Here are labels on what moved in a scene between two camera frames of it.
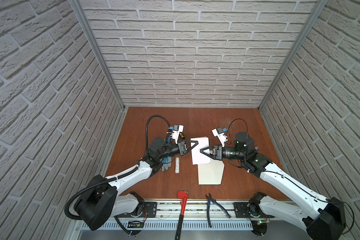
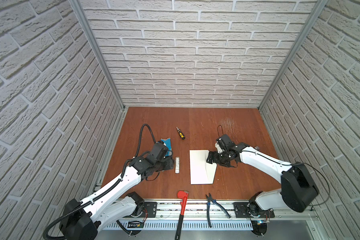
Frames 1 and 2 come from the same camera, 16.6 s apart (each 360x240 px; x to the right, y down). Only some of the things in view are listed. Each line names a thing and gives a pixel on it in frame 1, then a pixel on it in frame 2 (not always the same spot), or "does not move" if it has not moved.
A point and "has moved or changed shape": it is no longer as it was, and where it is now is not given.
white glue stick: (177, 165) does not move
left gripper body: (181, 146) -> (166, 163)
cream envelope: (211, 173) has moved or changed shape
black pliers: (210, 199) does not move
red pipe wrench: (181, 194) does not move
